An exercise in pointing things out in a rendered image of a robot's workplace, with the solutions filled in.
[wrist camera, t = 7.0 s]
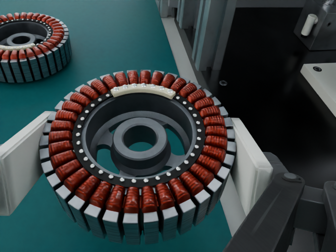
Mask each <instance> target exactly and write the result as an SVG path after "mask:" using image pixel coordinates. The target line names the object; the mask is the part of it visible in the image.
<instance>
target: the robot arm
mask: <svg viewBox="0 0 336 252"><path fill-rule="evenodd" d="M50 114H51V111H45V112H43V113H42V114H41V115H40V116H38V117H37V118H36V119H34V120H33V121H32V122H31V123H29V124H28V125H27V126H26V127H24V128H23V129H22V130H20V131H19V132H18V133H17V134H15V135H14V136H13V137H12V138H10V139H9V140H8V141H6V142H5V143H4V144H1V145H0V216H10V215H11V214H12V213H13V212H14V210H15V209H16V208H17V206H18V205H19V204H20V202H21V201H22V200H23V199H24V197H25V196H26V195H27V193H28V192H29V191H30V190H31V188H32V187H33V186H34V184H35V183H36V182H37V180H38V179H39V178H40V177H41V175H42V174H43V173H44V172H43V169H42V166H41V164H42V162H41V160H40V154H39V150H40V149H41V148H40V138H41V136H44V134H43V129H44V127H45V124H46V123H48V120H47V119H48V117H49V115H50ZM231 121H232V123H233V128H232V129H233V130H234V135H235V140H234V142H236V151H235V155H234V156H235V157H234V161H233V164H232V167H231V170H230V175H231V177H232V180H233V183H234V185H235V188H236V191H237V193H238V196H239V199H240V202H241V204H242V207H243V210H244V212H245V215H246V218H245V219H244V221H243V222H242V224H241V225H240V226H239V228H238V229H237V231H236V232H235V234H234V235H233V237H232V238H231V240H230V241H229V242H228V244H227V245H226V247H225V248H224V250H223V251H222V252H287V250H288V247H289V245H291V246H292V243H293V238H294V233H295V229H296V228H297V229H301V230H305V231H309V232H313V233H312V235H313V242H314V249H315V252H336V181H327V182H325V183H324V187H323V189H320V188H315V187H310V186H306V185H305V180H304V179H303V178H302V177H300V176H299V175H296V174H294V173H289V172H288V170H287V169H286V168H285V166H284V165H283V164H282V162H281V161H280V160H279V158H278V157H277V156H276V155H274V154H272V153H271V152H262V151H261V149H260V148H259V146H258V145H257V143H256V142H255V140H254V139H253V137H252V136H251V134H250V133H249V131H248V130H247V129H246V127H245V126H244V124H243V123H242V121H241V120H240V119H239V118H231Z"/></svg>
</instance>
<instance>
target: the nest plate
mask: <svg viewBox="0 0 336 252"><path fill-rule="evenodd" d="M300 72H301V73H302V75H303V76H304V77H305V79H306V80H307V81H308V82H309V84H310V85H311V86H312V88H313V89H314V90H315V91H316V93H317V94H318V95H319V97H320V98H321V99H322V100H323V102H324V103H325V104H326V106H327V107H328V108H329V109H330V111H331V112H332V113H333V115H334V116H335V117H336V63H310V64H304V65H303V66H302V68H301V71H300Z"/></svg>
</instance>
